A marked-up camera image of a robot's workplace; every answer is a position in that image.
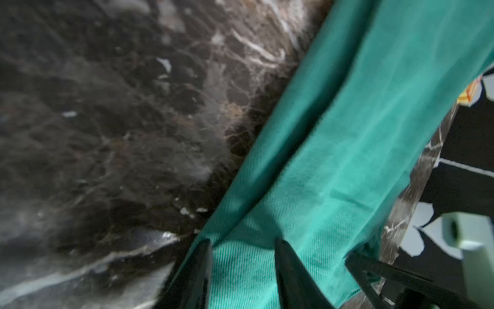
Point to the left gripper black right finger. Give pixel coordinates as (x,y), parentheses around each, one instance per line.
(296,287)

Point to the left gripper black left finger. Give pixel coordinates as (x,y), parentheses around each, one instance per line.
(191,287)

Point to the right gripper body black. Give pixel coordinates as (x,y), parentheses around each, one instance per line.
(417,291)

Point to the green long pants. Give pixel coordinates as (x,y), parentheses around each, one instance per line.
(340,146)

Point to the yellow red small box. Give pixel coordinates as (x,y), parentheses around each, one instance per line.
(471,94)

